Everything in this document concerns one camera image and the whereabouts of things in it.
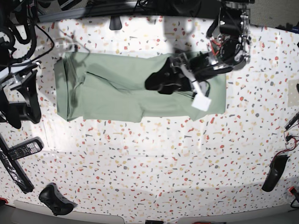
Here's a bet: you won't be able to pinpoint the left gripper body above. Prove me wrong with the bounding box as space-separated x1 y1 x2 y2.
170 52 234 93

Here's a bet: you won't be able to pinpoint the green T-shirt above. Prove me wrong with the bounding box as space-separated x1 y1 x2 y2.
54 52 226 122

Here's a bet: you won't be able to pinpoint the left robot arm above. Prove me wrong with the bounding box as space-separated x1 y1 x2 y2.
0 0 250 129

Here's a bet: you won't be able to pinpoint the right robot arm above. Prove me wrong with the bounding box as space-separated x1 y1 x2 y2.
0 0 55 129

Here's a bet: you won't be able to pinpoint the black remote control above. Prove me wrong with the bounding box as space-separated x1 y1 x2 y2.
8 137 44 161

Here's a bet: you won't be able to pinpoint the long black bar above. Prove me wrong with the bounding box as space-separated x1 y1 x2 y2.
0 135 34 194

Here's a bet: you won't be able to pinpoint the terrazzo pattern table cloth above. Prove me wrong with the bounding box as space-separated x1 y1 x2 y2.
0 16 299 223

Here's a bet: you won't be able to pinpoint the black game controller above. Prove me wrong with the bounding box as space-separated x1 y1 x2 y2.
38 185 74 216

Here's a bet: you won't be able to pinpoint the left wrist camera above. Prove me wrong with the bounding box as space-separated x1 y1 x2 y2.
191 93 211 112

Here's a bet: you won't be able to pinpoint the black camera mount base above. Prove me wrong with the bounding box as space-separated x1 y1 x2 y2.
109 15 122 31

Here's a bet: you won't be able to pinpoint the red and black wires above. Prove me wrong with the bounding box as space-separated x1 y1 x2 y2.
271 114 299 164

